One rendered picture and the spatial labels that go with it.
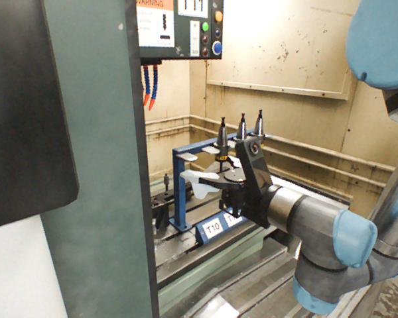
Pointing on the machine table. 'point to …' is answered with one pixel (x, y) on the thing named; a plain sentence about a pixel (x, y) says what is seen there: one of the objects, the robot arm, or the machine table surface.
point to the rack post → (179, 222)
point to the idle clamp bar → (173, 194)
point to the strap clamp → (162, 220)
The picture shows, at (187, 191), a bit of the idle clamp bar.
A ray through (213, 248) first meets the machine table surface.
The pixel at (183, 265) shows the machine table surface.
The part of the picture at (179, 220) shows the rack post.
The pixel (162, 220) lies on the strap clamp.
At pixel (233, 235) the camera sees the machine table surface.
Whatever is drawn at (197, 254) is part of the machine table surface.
